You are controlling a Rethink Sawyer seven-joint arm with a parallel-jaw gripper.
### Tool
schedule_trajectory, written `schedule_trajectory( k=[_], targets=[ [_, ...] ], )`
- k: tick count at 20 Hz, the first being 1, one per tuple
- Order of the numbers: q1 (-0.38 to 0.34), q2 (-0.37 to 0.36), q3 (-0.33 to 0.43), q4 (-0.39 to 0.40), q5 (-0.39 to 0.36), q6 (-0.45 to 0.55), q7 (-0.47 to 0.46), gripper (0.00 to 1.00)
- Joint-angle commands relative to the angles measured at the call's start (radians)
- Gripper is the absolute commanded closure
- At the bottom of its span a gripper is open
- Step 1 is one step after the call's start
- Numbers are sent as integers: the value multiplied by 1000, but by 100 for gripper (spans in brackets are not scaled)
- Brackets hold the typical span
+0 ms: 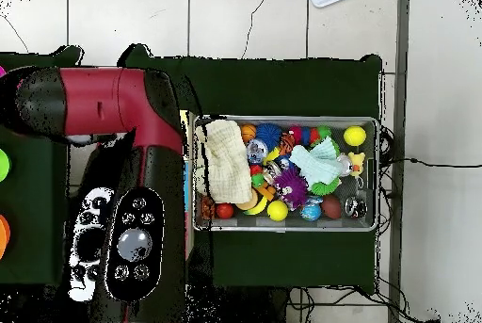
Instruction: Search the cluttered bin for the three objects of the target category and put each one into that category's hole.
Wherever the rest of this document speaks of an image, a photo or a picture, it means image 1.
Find black cable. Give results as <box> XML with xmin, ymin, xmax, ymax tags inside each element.
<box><xmin>379</xmin><ymin>155</ymin><xmax>482</xmax><ymax>170</ymax></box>

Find orange plastic bowl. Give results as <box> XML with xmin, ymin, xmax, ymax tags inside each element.
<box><xmin>0</xmin><ymin>214</ymin><xmax>11</xmax><ymax>260</ymax></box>

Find mint green cloth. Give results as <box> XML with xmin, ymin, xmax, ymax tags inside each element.
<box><xmin>289</xmin><ymin>136</ymin><xmax>345</xmax><ymax>185</ymax></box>

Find blue spiky ball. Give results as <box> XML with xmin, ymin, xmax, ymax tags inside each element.
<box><xmin>255</xmin><ymin>122</ymin><xmax>283</xmax><ymax>149</ymax></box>

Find yellow plush duck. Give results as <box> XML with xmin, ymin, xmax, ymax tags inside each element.
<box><xmin>347</xmin><ymin>151</ymin><xmax>366</xmax><ymax>178</ymax></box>

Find yellow ball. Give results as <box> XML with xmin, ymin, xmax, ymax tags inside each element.
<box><xmin>266</xmin><ymin>200</ymin><xmax>289</xmax><ymax>222</ymax></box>
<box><xmin>343</xmin><ymin>125</ymin><xmax>367</xmax><ymax>147</ymax></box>

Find lime green plastic cup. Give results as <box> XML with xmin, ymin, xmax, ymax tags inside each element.
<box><xmin>0</xmin><ymin>148</ymin><xmax>11</xmax><ymax>183</ymax></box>

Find grey metal rail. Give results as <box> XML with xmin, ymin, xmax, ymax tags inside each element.
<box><xmin>387</xmin><ymin>0</ymin><xmax>410</xmax><ymax>323</ymax></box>

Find purple spiky toy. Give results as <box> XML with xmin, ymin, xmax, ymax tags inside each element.
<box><xmin>273</xmin><ymin>167</ymin><xmax>309</xmax><ymax>209</ymax></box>

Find cream knitted cloth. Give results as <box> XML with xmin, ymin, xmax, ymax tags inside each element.
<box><xmin>195</xmin><ymin>119</ymin><xmax>254</xmax><ymax>204</ymax></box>

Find wire mesh bin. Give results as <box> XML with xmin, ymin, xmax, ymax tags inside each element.
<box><xmin>189</xmin><ymin>114</ymin><xmax>381</xmax><ymax>233</ymax></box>

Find black and silver can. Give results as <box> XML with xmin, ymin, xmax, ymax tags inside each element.
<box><xmin>344</xmin><ymin>196</ymin><xmax>368</xmax><ymax>218</ymax></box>

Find dark green tablecloth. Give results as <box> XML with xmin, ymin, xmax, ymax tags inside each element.
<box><xmin>0</xmin><ymin>45</ymin><xmax>86</xmax><ymax>286</ymax></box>
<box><xmin>118</xmin><ymin>43</ymin><xmax>383</xmax><ymax>294</ymax></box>

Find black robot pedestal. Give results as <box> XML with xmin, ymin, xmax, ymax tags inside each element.
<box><xmin>187</xmin><ymin>286</ymin><xmax>289</xmax><ymax>323</ymax></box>

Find green spiky ball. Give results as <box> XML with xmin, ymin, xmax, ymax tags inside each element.
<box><xmin>310</xmin><ymin>177</ymin><xmax>342</xmax><ymax>196</ymax></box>

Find small orange basketball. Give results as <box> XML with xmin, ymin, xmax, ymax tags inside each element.
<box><xmin>240</xmin><ymin>123</ymin><xmax>258</xmax><ymax>144</ymax></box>

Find red ball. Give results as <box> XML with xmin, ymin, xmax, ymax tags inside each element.
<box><xmin>216</xmin><ymin>202</ymin><xmax>234</xmax><ymax>220</ymax></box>

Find globe print ball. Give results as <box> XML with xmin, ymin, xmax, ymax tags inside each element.
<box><xmin>299</xmin><ymin>198</ymin><xmax>323</xmax><ymax>222</ymax></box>

